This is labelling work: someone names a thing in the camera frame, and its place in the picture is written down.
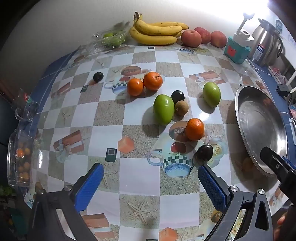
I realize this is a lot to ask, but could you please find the brown longan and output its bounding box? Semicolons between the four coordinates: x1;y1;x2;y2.
242;158;255;173
174;101;189;116

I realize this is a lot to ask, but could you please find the clear plastic fruit container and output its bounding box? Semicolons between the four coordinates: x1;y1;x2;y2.
7;130;44;188

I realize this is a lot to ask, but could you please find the stainless steel basin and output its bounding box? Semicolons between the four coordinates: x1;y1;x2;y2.
235;86;288;178

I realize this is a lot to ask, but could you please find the stainless steel kettle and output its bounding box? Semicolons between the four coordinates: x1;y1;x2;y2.
248;18;285;66

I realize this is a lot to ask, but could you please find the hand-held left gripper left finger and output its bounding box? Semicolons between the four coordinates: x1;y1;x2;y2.
28;163;104;241

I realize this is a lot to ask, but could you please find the clear glass mug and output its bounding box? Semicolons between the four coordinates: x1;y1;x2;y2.
11;89;38;122

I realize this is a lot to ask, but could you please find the large green jujube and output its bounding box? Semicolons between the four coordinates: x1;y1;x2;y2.
153;95;174;126

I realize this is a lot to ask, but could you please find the black power adapter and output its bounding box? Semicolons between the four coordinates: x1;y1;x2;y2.
277;84;292;96

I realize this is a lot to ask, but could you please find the checkered printed tablecloth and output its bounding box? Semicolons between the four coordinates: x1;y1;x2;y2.
23;44;296;241

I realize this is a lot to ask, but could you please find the yellow banana bunch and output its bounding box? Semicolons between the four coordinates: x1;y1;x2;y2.
129;12;190;45

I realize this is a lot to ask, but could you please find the dark red apple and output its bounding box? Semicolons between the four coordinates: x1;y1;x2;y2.
194;27;211;44

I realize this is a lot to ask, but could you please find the clear bag of green fruit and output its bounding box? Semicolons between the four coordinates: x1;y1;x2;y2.
81;22;131;55

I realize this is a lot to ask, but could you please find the dark plum with stem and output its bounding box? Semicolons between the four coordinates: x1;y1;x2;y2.
192;144;214;169

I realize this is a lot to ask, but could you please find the pink patterned packet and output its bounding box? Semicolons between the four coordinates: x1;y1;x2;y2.
270;66;287;79

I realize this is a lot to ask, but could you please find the red yellow apple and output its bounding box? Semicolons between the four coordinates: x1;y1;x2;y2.
210;31;227;48

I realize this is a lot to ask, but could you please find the small orange mandarin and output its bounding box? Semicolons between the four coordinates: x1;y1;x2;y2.
127;78;144;96

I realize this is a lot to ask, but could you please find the teal plastic box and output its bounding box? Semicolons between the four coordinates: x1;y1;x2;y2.
224;37;251;63

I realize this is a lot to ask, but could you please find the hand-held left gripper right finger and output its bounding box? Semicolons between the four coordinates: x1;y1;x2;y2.
198;164;274;241

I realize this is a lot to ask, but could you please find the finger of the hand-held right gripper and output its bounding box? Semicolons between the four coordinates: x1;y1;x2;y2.
260;146;296;184

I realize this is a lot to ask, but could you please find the person's right hand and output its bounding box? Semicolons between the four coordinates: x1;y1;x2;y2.
277;212;289;229

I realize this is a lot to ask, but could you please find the large orange mandarin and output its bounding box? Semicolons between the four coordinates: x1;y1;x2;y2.
143;72;163;91

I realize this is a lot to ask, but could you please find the pale red apple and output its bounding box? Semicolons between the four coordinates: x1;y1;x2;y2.
181;30;202;48

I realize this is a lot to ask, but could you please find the dark round plum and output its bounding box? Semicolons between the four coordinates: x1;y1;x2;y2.
171;90;185;105

